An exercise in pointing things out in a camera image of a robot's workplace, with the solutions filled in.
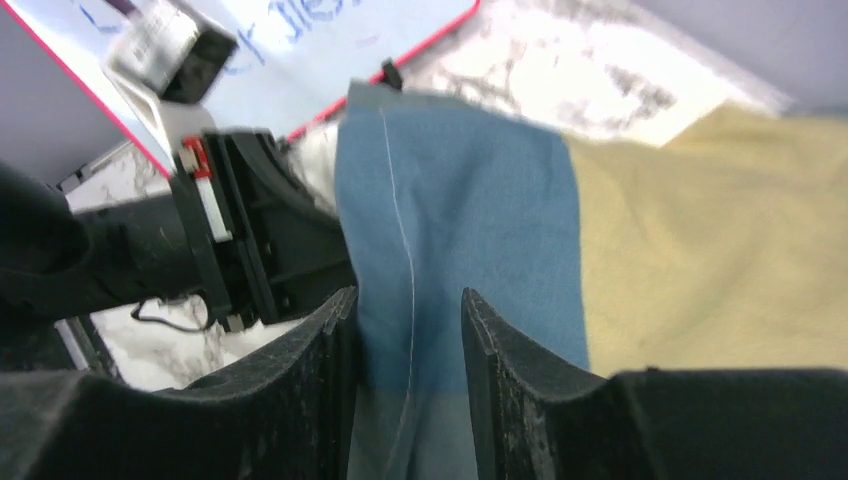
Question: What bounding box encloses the black whiteboard clip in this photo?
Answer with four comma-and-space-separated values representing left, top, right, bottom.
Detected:
380, 59, 404, 91

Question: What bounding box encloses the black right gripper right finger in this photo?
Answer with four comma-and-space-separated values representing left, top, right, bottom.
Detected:
461, 289, 847, 479

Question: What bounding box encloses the blue beige checked pillowcase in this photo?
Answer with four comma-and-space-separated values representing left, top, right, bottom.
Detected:
335, 83, 847, 479

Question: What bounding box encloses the pink framed whiteboard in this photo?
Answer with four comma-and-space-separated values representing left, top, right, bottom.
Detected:
2, 1, 479, 172

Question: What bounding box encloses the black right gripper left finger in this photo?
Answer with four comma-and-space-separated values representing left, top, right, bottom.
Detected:
1, 288, 359, 479

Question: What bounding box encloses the white pillow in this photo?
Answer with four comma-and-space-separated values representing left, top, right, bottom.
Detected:
287, 121, 338, 218

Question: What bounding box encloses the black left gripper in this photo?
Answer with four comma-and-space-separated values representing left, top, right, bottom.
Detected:
1, 129, 355, 329

